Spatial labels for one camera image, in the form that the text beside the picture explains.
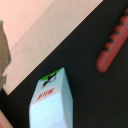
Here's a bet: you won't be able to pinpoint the light blue milk carton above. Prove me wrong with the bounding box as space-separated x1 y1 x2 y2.
29 68 73 128

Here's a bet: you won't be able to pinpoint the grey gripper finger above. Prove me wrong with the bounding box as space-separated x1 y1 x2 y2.
0 20 11 90

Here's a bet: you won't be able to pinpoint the beige woven placemat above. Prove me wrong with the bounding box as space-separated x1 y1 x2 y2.
3 0 103 94

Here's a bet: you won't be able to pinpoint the brown sausage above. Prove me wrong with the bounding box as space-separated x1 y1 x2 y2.
96 7 128 73

